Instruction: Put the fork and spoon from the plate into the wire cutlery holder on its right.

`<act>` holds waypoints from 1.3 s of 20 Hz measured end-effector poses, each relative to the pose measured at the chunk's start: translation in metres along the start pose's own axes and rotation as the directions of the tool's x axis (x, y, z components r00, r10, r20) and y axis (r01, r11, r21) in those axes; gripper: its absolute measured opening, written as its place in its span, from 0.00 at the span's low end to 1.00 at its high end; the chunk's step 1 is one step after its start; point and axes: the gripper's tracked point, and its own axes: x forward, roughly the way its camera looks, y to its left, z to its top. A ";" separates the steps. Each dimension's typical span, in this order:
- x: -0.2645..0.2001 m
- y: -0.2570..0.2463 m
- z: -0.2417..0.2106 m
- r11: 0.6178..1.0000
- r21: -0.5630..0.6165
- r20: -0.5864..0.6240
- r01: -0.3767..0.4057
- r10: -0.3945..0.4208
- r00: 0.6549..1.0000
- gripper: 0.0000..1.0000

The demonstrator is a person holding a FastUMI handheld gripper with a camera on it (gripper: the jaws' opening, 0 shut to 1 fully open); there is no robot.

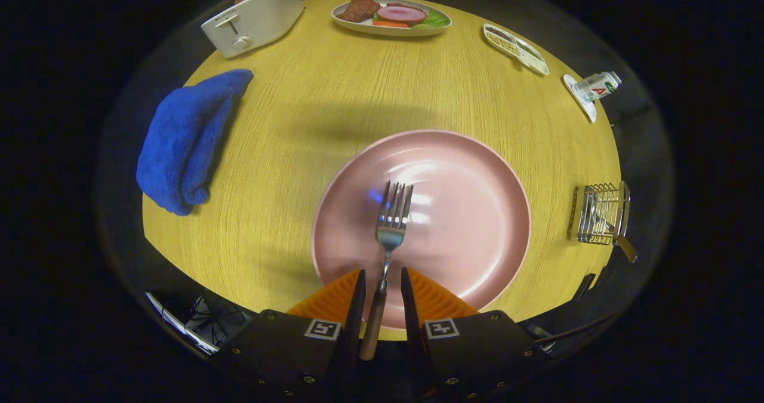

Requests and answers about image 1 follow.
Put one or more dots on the white square coaster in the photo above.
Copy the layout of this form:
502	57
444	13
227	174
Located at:
582	101

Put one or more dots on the orange carrot slice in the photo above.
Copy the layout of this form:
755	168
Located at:
389	24

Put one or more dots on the green lettuce leaf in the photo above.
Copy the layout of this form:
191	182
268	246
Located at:
433	20

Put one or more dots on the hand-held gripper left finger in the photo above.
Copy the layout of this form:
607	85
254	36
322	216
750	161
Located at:
353	325

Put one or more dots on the white plastic drink bottle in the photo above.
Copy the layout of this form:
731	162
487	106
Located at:
598	86

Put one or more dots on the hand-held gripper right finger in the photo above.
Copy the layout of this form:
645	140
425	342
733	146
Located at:
410	325

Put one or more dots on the white oval food plate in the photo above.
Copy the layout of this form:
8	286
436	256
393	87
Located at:
358	25

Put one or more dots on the blue towel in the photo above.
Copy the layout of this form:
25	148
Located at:
179	140

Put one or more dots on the white divided bean dish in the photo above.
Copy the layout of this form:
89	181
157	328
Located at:
516	48

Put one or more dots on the pink ham slice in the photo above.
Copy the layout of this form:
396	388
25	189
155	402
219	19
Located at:
401	14

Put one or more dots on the black table clamp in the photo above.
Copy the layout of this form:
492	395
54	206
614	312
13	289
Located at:
584	286

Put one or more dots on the white toaster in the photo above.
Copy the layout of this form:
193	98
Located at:
256	24

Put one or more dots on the pink round plate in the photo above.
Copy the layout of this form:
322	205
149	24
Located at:
465	224

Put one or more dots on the brown meat patty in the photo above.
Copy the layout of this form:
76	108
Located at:
357	9

